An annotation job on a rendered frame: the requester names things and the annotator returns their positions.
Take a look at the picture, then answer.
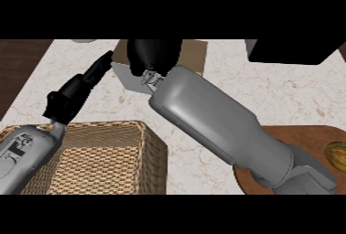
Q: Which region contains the small grey round object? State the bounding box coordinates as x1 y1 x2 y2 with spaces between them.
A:
71 38 99 44

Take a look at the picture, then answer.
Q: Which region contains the yellow green striped squash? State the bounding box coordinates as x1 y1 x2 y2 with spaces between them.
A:
322 141 346 174

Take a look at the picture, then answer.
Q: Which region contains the black box-shaped appliance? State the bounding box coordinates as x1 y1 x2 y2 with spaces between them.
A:
244 38 346 66

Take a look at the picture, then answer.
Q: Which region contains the brown cardboard box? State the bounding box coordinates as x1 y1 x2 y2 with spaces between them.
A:
111 38 210 92

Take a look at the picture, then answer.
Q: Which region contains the brown wooden cutting board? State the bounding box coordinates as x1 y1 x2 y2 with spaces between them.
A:
232 124 346 196

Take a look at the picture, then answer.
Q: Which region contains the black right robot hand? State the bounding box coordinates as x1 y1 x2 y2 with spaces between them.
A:
125 38 183 78

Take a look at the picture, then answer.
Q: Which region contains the woven wicker basket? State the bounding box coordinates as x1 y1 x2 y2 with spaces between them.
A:
0 120 168 196

